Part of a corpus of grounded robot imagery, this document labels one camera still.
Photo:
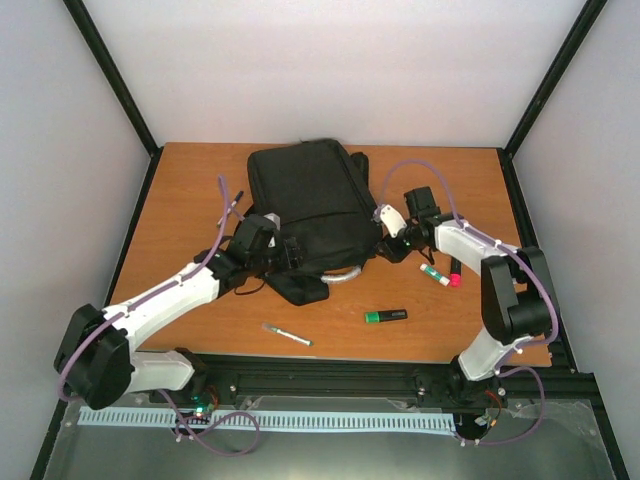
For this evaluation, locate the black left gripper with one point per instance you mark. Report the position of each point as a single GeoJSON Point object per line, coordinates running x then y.
{"type": "Point", "coordinates": [292, 254]}

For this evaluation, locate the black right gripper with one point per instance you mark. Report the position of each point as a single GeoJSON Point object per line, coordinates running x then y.
{"type": "Point", "coordinates": [394, 254]}

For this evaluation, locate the black student backpack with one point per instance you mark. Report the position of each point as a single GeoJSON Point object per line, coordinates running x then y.
{"type": "Point", "coordinates": [321, 194]}

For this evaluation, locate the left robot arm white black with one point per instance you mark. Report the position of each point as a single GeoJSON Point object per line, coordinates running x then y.
{"type": "Point", "coordinates": [99, 359]}

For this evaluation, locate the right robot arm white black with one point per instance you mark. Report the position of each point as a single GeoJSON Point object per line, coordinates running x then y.
{"type": "Point", "coordinates": [518, 302]}

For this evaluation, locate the white green glue stick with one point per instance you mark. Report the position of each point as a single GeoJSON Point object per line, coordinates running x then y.
{"type": "Point", "coordinates": [434, 274]}

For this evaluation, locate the pink black highlighter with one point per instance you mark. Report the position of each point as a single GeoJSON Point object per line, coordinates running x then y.
{"type": "Point", "coordinates": [455, 272]}

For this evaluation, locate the green black highlighter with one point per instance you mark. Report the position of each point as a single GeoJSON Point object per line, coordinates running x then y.
{"type": "Point", "coordinates": [383, 316]}

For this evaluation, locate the silver pen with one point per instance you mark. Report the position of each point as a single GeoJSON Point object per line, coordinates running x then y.
{"type": "Point", "coordinates": [284, 333]}

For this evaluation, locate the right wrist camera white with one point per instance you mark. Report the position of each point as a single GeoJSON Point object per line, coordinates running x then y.
{"type": "Point", "coordinates": [390, 218]}

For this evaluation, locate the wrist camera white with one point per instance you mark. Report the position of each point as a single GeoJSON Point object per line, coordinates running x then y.
{"type": "Point", "coordinates": [275, 228]}
{"type": "Point", "coordinates": [390, 218]}

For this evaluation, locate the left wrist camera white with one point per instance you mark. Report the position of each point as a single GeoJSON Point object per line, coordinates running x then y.
{"type": "Point", "coordinates": [275, 228]}

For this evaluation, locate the black aluminium rail base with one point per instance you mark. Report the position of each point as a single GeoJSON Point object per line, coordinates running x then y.
{"type": "Point", "coordinates": [227, 380]}

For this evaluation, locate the light blue cable duct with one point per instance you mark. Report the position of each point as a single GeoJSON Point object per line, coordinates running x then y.
{"type": "Point", "coordinates": [272, 421]}

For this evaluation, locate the right black frame post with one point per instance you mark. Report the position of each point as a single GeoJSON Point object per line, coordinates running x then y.
{"type": "Point", "coordinates": [570, 46]}

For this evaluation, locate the black frame post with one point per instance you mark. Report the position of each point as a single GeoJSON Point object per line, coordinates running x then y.
{"type": "Point", "coordinates": [100, 51]}
{"type": "Point", "coordinates": [570, 46]}

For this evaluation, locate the left black frame post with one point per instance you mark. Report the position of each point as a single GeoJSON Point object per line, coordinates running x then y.
{"type": "Point", "coordinates": [100, 51]}

